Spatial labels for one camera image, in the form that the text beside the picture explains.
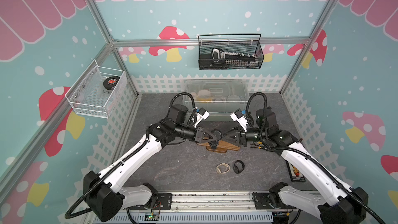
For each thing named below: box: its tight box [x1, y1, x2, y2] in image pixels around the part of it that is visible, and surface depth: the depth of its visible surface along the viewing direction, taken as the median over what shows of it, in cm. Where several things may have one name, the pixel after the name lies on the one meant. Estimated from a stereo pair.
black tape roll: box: [103, 75, 120, 91], surface depth 80 cm
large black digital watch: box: [208, 140, 219, 150], surface depth 85 cm
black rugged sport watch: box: [210, 128, 223, 143], surface depth 68 cm
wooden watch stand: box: [195, 140, 241, 153], surface depth 87 cm
